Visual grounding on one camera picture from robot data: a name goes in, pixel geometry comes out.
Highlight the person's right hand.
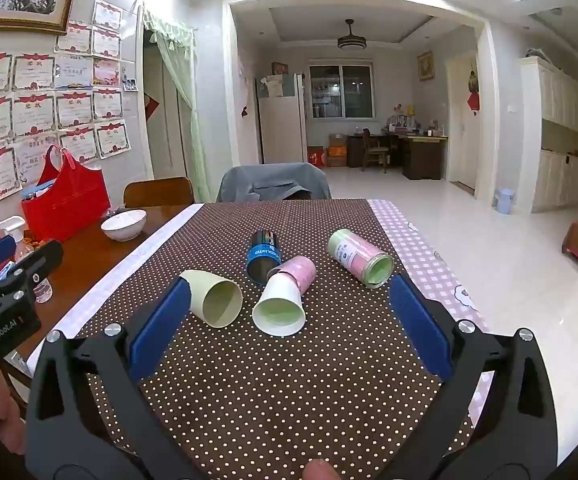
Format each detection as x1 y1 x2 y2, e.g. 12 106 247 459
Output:
303 459 341 480

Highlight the window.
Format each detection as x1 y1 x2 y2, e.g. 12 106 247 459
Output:
309 64 374 120

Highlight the white paper cup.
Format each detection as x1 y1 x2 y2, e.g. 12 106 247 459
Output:
251 271 306 337

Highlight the cream tall cabinet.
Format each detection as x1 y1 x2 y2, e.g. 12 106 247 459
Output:
519 56 578 214

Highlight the dark wooden desk chair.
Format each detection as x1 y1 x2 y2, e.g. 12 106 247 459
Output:
361 128 391 174

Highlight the white refrigerator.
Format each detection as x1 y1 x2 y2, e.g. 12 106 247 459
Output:
256 72 309 166

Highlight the person's left hand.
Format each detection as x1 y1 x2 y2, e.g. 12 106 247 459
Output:
0 371 26 457

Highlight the white ceramic bowl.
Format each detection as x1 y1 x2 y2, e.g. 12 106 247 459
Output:
100 209 148 242

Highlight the light blue trash bin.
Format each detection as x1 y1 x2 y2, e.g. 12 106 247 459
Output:
493 187 516 215

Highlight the green lace curtain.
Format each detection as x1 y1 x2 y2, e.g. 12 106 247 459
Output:
142 5 212 203

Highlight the pink dotted cup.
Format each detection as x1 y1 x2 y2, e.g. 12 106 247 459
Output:
268 255 317 294

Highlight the pink checked tablecloth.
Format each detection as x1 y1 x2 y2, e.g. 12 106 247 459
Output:
366 199 496 433

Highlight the group of wall certificates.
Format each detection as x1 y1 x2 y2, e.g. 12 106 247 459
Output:
0 0 133 212

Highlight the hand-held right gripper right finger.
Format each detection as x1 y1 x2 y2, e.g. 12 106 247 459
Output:
388 273 558 480

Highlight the brown wooden chair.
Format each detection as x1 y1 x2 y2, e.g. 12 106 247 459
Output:
123 176 195 209

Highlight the gold framed wall picture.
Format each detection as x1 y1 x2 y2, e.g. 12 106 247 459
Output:
416 51 436 82

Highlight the brown polka-dot tablecloth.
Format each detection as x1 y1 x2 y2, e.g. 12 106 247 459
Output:
29 199 476 480

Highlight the red hanging door ornament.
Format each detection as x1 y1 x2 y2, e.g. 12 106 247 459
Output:
466 70 481 117

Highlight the dark wooden desk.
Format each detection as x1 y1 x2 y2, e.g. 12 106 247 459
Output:
346 130 448 181

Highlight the brown cardboard box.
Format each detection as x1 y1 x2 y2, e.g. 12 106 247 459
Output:
327 133 349 168

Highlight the grey jacket on chair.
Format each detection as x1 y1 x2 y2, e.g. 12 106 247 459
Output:
217 162 333 203

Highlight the cream paper cup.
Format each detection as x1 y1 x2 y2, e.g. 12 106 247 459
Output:
178 269 244 330

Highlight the clear plastic bottle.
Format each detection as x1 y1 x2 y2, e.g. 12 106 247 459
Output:
34 274 54 304

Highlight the blue and black cup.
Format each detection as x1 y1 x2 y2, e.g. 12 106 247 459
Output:
246 230 284 287

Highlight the ceiling fan lamp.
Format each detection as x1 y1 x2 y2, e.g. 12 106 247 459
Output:
337 19 368 52

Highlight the green and pink cup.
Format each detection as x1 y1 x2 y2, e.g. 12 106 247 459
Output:
327 228 395 290

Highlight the white spray bottle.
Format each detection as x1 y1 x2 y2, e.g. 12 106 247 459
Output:
0 215 28 262

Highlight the red tote bag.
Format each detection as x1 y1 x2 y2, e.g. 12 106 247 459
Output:
21 145 112 244

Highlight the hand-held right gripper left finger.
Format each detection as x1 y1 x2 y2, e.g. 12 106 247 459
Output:
25 277 205 480

